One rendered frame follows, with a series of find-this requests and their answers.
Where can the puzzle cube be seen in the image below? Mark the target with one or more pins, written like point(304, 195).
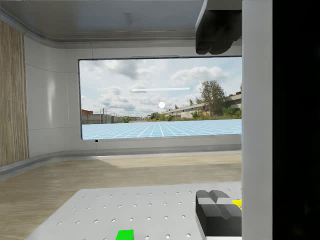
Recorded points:
point(124, 235)

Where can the yellow basket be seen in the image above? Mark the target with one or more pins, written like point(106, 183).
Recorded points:
point(237, 203)

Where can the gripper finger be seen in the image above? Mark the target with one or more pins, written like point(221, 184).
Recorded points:
point(215, 32)
point(217, 220)

